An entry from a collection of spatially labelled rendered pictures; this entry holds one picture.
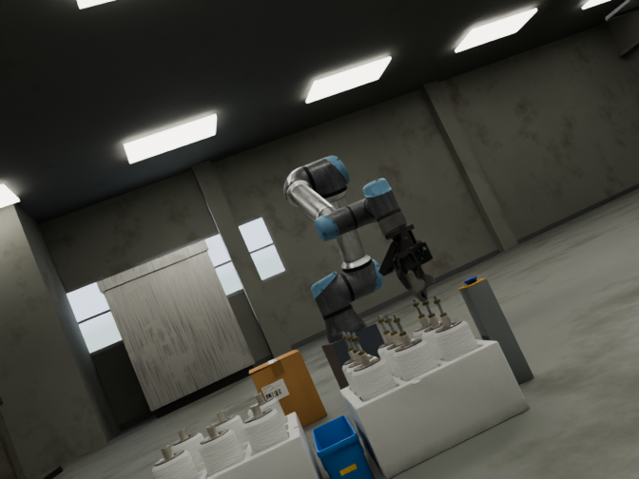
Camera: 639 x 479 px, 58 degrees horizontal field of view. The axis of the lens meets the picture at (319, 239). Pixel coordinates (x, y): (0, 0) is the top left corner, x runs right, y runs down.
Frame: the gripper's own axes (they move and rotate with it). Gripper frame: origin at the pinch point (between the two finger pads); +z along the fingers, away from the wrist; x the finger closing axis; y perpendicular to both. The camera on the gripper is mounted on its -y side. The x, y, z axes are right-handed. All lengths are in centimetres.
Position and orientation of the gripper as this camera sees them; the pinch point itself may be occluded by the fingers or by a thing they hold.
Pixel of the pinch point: (420, 296)
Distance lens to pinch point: 165.9
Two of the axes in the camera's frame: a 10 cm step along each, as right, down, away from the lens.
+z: 4.1, 9.1, -1.1
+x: 7.2, -2.5, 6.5
